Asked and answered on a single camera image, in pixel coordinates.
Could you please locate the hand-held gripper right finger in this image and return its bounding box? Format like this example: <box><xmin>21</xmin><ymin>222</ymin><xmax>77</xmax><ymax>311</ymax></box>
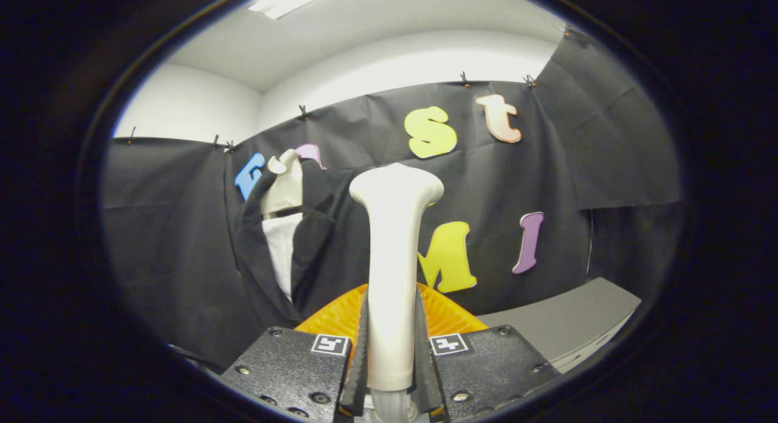
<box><xmin>415</xmin><ymin>283</ymin><xmax>561</xmax><ymax>423</ymax></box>

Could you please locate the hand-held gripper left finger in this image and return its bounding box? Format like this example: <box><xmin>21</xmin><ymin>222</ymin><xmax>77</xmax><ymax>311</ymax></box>
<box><xmin>219</xmin><ymin>283</ymin><xmax>370</xmax><ymax>423</ymax></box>

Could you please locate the black suit jacket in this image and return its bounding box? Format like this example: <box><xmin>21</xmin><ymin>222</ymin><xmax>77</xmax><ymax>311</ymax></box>
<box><xmin>233</xmin><ymin>160</ymin><xmax>367</xmax><ymax>328</ymax></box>

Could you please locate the white garment steamer head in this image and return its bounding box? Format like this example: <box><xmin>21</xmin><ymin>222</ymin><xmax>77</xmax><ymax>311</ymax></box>
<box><xmin>349</xmin><ymin>162</ymin><xmax>445</xmax><ymax>393</ymax></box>

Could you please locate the grey and beige cabinet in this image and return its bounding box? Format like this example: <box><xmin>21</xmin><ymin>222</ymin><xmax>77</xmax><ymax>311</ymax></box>
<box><xmin>477</xmin><ymin>277</ymin><xmax>642</xmax><ymax>374</ymax></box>

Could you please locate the white fabric hanger board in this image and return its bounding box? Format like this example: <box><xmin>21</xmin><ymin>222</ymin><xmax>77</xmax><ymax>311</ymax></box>
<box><xmin>262</xmin><ymin>213</ymin><xmax>303</xmax><ymax>303</ymax></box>

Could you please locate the black backdrop cloth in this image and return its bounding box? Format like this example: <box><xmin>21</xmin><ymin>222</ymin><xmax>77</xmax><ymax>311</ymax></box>
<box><xmin>100</xmin><ymin>27</ymin><xmax>683</xmax><ymax>370</ymax></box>

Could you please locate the cream plastic hanger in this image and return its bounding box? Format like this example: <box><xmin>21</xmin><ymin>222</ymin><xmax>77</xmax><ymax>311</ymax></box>
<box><xmin>261</xmin><ymin>149</ymin><xmax>304</xmax><ymax>216</ymax></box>

